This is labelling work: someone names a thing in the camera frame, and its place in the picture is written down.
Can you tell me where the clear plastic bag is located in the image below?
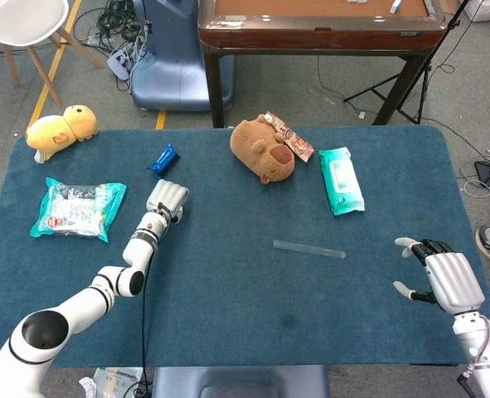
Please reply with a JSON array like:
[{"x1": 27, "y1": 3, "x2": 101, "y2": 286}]
[{"x1": 91, "y1": 366, "x2": 146, "y2": 398}]

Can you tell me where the yellow plush toy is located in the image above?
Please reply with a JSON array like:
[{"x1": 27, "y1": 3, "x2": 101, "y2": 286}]
[{"x1": 24, "y1": 104, "x2": 99, "y2": 165}]

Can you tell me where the blue cookie packet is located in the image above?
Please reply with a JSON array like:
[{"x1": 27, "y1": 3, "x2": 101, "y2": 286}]
[{"x1": 146, "y1": 143, "x2": 182, "y2": 182}]

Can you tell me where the black smartphone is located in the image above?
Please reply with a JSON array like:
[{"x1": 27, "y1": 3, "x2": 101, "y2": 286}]
[{"x1": 473, "y1": 160, "x2": 490, "y2": 188}]

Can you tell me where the brown capybara plush toy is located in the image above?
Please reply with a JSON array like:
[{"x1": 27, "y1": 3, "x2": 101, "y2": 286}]
[{"x1": 229, "y1": 114, "x2": 296, "y2": 185}]

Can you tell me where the clear plastic tube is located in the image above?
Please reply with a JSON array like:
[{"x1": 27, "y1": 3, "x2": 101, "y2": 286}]
[{"x1": 272, "y1": 239, "x2": 347, "y2": 261}]

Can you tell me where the blue-grey machine base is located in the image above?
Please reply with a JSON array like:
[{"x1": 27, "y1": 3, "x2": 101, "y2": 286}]
[{"x1": 130, "y1": 0, "x2": 235, "y2": 112}]

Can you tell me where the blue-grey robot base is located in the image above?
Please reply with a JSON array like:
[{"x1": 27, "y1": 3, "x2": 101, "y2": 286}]
[{"x1": 151, "y1": 364, "x2": 332, "y2": 398}]

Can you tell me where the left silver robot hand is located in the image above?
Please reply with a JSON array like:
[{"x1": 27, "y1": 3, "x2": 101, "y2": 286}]
[{"x1": 146, "y1": 178, "x2": 190, "y2": 225}]

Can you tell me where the black tripod stand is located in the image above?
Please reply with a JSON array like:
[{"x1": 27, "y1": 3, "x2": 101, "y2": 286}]
[{"x1": 342, "y1": 0, "x2": 476, "y2": 125}]

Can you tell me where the grey power strip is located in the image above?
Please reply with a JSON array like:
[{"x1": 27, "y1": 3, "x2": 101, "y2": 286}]
[{"x1": 106, "y1": 41, "x2": 146, "y2": 80}]

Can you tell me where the brown mahjong table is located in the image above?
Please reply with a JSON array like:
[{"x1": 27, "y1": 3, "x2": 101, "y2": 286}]
[{"x1": 197, "y1": 0, "x2": 449, "y2": 129}]

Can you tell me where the white chair with wooden legs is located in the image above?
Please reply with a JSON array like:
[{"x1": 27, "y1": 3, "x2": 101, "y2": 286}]
[{"x1": 0, "y1": 0, "x2": 105, "y2": 108}]

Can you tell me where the teal snack bag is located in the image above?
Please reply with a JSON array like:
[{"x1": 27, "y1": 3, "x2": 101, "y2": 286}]
[{"x1": 29, "y1": 177, "x2": 128, "y2": 244}]

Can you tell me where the blue table cloth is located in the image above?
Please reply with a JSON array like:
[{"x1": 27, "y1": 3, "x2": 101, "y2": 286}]
[{"x1": 0, "y1": 125, "x2": 490, "y2": 369}]

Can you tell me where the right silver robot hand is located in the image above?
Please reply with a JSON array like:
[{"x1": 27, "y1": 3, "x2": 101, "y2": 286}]
[{"x1": 393, "y1": 236, "x2": 486, "y2": 316}]

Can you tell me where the green wet wipes pack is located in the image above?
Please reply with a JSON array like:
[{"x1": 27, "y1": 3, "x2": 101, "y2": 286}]
[{"x1": 318, "y1": 146, "x2": 366, "y2": 217}]

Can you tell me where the black floor cable bundle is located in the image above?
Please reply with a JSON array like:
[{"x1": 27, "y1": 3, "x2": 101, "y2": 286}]
[{"x1": 73, "y1": 0, "x2": 148, "y2": 90}]

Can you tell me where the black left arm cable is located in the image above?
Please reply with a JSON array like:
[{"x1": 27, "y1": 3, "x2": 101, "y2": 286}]
[{"x1": 138, "y1": 201, "x2": 173, "y2": 398}]

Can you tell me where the brown snack packet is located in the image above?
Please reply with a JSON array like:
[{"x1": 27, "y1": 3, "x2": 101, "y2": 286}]
[{"x1": 264, "y1": 110, "x2": 315, "y2": 163}]

